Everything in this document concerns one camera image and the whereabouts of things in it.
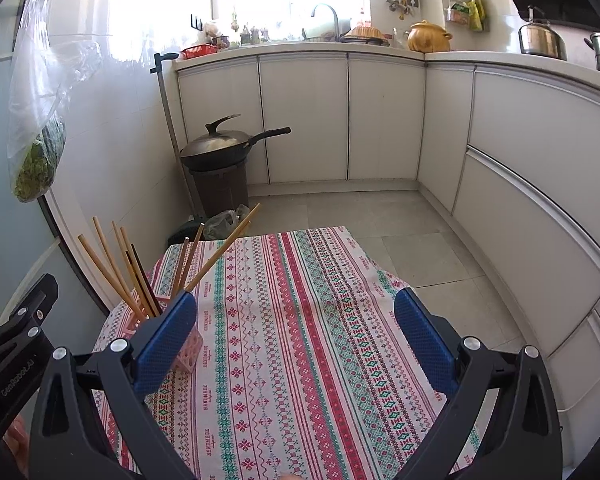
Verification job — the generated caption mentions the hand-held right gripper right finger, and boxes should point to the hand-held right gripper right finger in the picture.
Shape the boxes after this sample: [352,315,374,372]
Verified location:
[394,287,565,480]

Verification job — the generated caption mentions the grey mop pole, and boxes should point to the grey mop pole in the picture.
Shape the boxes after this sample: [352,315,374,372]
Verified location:
[150,52,203,221]

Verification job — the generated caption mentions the plastic bag of greens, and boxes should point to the plastic bag of greens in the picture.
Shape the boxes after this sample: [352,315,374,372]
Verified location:
[7,0,68,204]

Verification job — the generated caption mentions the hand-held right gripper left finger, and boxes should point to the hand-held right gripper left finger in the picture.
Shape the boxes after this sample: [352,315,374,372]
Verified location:
[28,290,201,480]

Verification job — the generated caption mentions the curved steel faucet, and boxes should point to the curved steel faucet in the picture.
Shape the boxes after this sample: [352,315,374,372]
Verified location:
[311,3,341,41]

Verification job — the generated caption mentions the cluster of small jars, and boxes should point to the cluster of small jars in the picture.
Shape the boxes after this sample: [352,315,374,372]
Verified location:
[230,22,271,46]

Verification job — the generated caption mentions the yellow clay pot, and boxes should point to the yellow clay pot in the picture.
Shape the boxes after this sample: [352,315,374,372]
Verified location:
[406,20,453,53]

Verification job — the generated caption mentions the person's left hand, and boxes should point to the person's left hand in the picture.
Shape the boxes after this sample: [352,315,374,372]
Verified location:
[2,412,33,463]

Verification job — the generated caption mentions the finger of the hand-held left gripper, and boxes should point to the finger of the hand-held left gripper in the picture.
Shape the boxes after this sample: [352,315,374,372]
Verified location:
[0,273,60,358]

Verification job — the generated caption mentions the woven bamboo basket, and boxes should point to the woven bamboo basket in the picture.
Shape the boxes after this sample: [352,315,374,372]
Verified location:
[341,25,385,45]

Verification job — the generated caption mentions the white kitchen base cabinets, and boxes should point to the white kitchen base cabinets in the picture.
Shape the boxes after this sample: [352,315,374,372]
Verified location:
[175,52,600,441]

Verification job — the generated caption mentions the white kitchen countertop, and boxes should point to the white kitchen countertop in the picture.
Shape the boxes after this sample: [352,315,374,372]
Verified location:
[174,42,600,96]

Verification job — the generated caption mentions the frosted glass sliding door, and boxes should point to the frosted glass sliding door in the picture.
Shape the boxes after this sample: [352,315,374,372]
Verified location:
[0,0,112,322]

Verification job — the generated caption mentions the bunch of bamboo chopsticks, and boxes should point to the bunch of bamboo chopsticks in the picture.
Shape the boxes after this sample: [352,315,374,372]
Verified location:
[77,203,261,321]

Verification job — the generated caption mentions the pink lattice utensil holder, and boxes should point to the pink lattice utensil holder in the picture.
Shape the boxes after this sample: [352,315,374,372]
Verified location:
[125,295,203,373]

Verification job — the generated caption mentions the steel kettle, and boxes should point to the steel kettle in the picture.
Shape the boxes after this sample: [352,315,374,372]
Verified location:
[518,6,568,61]

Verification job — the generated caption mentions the wall rack with packets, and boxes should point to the wall rack with packets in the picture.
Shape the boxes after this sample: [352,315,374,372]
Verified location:
[445,0,491,32]

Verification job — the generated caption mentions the black wok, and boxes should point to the black wok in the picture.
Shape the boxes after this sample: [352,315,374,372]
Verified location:
[180,126,292,171]

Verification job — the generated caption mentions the white cable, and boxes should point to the white cable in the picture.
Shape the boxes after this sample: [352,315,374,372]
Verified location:
[557,360,600,413]

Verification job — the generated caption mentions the dark wok lid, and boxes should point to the dark wok lid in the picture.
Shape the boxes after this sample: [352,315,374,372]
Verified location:
[182,114,251,157]

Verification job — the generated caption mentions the crumpled clear plastic bag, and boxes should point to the crumpled clear plastic bag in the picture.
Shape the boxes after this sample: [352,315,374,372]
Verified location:
[202,203,251,241]

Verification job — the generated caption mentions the red plastic basket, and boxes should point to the red plastic basket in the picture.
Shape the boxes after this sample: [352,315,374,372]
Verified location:
[181,44,218,60]

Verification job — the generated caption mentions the brown plastic bin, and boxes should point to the brown plastic bin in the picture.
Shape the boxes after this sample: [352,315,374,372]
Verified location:
[187,160,249,218]

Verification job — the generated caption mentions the patterned striped tablecloth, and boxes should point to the patterned striped tablecloth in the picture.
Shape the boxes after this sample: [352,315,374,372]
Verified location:
[92,226,481,480]

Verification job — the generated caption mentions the dark object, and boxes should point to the dark object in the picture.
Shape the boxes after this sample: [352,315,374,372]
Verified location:
[167,217,206,249]

